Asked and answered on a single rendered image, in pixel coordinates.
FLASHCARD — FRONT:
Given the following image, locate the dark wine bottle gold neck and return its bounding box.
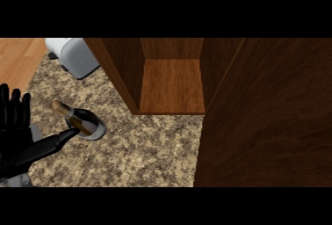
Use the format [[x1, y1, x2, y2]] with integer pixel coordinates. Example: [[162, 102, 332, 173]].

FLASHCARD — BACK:
[[48, 99, 107, 142]]

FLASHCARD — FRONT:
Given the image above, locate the dark brown cabinet door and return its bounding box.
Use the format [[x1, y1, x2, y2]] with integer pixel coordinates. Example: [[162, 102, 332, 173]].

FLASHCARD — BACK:
[[191, 38, 332, 188]]

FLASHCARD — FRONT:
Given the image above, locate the brown wooden cabinet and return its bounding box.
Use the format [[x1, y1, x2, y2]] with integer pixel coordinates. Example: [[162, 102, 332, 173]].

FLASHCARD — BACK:
[[82, 38, 246, 116]]

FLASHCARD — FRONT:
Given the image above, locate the pale grey appliance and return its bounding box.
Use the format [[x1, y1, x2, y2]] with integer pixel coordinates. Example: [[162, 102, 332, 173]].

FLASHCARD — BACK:
[[44, 38, 101, 81]]

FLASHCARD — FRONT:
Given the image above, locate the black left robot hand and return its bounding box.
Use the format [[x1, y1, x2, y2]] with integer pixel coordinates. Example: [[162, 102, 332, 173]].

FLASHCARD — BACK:
[[0, 83, 79, 179]]

